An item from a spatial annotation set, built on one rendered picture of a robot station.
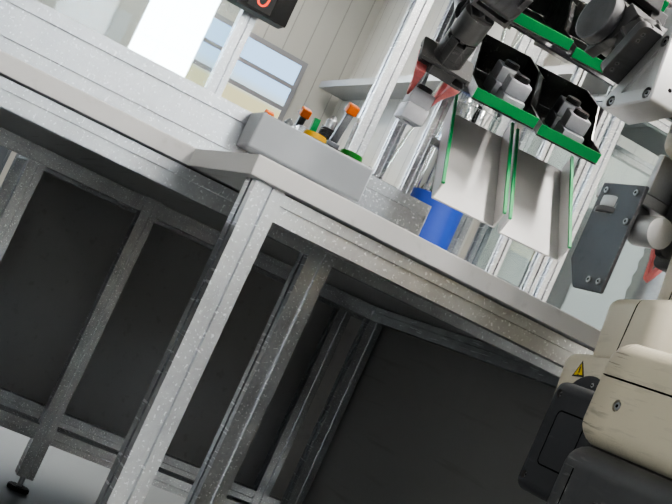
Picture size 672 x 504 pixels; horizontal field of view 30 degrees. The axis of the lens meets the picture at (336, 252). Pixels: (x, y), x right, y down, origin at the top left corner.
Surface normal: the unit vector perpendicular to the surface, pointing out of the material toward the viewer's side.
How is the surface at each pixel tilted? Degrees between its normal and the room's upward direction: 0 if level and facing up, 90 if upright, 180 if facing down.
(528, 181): 45
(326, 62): 90
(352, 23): 90
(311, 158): 90
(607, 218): 90
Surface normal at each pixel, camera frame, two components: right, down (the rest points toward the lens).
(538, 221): 0.43, -0.63
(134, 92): 0.35, 0.08
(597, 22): -0.78, -0.46
